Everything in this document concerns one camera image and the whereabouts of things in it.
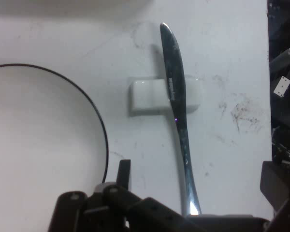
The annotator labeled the white bowl with black rim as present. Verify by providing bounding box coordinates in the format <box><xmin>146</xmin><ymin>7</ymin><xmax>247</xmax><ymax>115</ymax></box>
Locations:
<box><xmin>0</xmin><ymin>63</ymin><xmax>109</xmax><ymax>232</ymax></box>

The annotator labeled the white ceramic cutlery rest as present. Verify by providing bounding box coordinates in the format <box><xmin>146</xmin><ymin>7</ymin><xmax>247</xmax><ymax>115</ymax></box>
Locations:
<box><xmin>129</xmin><ymin>76</ymin><xmax>202</xmax><ymax>117</ymax></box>

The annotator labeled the silver metal table knife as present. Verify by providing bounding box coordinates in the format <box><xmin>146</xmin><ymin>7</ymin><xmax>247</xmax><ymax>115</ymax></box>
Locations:
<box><xmin>159</xmin><ymin>22</ymin><xmax>202</xmax><ymax>216</ymax></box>

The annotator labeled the black floor equipment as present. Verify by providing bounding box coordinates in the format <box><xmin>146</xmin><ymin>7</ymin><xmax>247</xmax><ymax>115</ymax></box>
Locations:
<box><xmin>267</xmin><ymin>0</ymin><xmax>290</xmax><ymax>167</ymax></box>

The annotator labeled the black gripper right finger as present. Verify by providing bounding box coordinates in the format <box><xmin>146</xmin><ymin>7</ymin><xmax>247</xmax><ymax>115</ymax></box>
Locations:
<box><xmin>260</xmin><ymin>160</ymin><xmax>290</xmax><ymax>232</ymax></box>

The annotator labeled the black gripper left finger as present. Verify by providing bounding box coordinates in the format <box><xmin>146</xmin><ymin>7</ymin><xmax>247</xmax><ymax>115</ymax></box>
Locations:
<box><xmin>49</xmin><ymin>159</ymin><xmax>201</xmax><ymax>232</ymax></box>

